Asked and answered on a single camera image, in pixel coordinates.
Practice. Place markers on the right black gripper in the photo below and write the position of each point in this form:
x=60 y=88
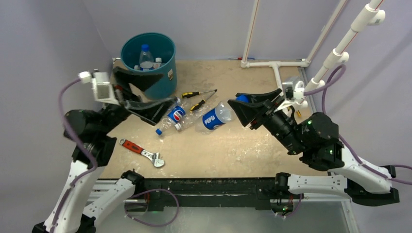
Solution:
x=247 y=110

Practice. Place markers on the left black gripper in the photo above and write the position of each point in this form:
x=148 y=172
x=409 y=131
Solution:
x=152 y=109

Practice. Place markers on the long clear bottle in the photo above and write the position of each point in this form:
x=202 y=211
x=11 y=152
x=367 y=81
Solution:
x=157 y=63

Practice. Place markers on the crushed clear bottle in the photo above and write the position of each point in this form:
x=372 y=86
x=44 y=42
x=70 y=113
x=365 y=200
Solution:
x=189 y=119

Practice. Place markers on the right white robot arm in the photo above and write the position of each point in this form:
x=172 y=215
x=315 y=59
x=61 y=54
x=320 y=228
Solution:
x=316 y=142

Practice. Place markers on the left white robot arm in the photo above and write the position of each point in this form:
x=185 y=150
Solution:
x=89 y=130

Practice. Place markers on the teal plastic bin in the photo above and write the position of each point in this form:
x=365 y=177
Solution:
x=160 y=46

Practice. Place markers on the yellow black pliers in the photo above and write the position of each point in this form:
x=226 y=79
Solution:
x=201 y=97

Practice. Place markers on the silver adjustable wrench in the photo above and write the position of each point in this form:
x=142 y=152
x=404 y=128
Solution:
x=153 y=157

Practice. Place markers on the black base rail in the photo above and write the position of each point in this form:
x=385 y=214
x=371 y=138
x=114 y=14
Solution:
x=265 y=193

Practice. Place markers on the white PVC pipe frame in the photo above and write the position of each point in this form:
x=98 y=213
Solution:
x=370 y=15

